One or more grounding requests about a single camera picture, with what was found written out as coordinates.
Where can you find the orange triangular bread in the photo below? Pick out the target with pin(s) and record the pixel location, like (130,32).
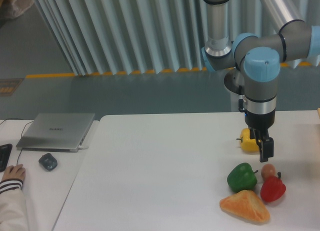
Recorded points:
(246,205)

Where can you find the white folding partition screen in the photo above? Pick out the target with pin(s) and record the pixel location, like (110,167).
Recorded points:
(142,35)

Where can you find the dark grey small device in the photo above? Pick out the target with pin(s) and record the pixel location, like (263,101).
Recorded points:
(48,162)

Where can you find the green bell pepper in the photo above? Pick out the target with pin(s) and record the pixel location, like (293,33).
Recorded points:
(242,177)

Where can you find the red bell pepper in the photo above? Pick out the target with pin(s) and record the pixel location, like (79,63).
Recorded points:
(273,188)

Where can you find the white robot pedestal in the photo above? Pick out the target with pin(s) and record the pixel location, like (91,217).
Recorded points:
(234,83)

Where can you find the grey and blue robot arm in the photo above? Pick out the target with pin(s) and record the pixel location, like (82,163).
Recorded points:
(257,61)

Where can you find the black keyboard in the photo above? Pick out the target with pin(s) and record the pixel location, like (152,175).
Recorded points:
(5,152)

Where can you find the white striped sleeve forearm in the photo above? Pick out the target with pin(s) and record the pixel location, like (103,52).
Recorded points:
(13,209)

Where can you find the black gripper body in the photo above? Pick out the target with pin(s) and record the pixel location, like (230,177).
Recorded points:
(259,121)

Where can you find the yellow bell pepper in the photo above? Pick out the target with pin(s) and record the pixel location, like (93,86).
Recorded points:
(247,143)

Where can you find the brown egg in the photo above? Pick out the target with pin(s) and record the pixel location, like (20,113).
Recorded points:
(267,171)

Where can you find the silver closed laptop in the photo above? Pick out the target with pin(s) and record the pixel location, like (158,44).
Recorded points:
(61,132)

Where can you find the person's hand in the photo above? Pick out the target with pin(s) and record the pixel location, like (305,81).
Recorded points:
(14,175)

